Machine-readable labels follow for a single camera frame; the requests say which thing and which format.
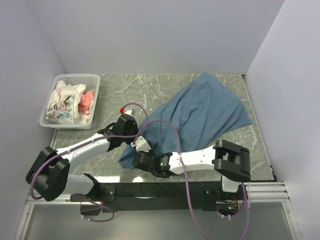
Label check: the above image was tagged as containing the blue pillowcase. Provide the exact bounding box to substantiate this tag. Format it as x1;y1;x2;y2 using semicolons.
118;71;253;171

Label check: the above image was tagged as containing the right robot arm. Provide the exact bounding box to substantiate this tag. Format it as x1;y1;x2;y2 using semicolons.
131;136;251;200

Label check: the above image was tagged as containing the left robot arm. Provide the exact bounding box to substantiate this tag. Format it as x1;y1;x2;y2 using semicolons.
25;111;138;202

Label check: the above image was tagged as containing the pink cloth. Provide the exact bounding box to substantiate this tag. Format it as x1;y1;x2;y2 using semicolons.
78;90;96;116

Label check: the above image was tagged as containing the white plastic basket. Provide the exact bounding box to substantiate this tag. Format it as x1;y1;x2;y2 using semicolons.
39;74;100;130

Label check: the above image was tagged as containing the white printed cloth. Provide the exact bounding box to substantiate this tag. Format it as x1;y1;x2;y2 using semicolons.
45;80;86;125

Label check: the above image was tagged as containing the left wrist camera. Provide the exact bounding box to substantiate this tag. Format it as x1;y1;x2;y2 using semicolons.
120;107;136;118

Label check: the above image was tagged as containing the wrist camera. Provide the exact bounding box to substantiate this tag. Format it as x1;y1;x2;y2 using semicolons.
120;107;136;118
131;135;152;153

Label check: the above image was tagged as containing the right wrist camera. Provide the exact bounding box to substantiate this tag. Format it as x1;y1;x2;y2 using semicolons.
131;135;152;153

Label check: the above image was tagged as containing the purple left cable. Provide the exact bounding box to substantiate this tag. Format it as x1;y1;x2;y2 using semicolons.
28;102;151;223

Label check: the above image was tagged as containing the purple cable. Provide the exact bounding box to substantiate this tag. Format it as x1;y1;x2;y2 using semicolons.
28;102;151;223
133;119;251;240

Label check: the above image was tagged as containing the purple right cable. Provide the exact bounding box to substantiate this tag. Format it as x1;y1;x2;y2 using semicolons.
133;119;251;240

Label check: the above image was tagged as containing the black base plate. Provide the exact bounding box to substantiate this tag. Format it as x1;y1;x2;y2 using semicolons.
69;181;238;213

